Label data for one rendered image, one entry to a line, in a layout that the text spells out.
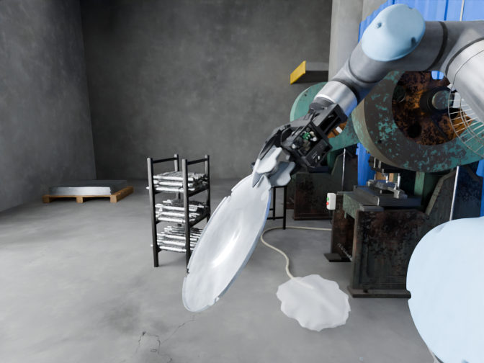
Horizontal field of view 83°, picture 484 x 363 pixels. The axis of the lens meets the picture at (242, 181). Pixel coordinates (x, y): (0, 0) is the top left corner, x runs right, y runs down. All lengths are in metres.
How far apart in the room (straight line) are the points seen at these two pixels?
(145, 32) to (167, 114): 1.89
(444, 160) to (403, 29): 1.55
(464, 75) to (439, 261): 0.32
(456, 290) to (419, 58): 0.38
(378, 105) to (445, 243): 1.54
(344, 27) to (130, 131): 5.14
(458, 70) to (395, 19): 0.12
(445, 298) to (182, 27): 7.26
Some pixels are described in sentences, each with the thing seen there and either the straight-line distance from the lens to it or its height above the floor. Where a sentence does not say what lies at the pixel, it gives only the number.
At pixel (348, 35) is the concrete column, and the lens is 5.86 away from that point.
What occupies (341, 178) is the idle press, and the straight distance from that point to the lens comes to 3.86.
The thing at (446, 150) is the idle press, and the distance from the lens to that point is 2.01.
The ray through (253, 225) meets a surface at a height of 1.00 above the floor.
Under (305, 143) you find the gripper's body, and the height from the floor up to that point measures 1.13.
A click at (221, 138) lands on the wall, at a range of 6.87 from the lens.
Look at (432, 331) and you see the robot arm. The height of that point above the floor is 0.99.
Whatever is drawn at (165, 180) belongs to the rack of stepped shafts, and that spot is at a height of 0.76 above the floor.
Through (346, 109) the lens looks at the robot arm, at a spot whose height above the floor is 1.20.
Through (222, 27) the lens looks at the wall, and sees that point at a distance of 7.27.
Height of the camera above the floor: 1.16
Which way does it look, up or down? 10 degrees down
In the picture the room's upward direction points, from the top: straight up
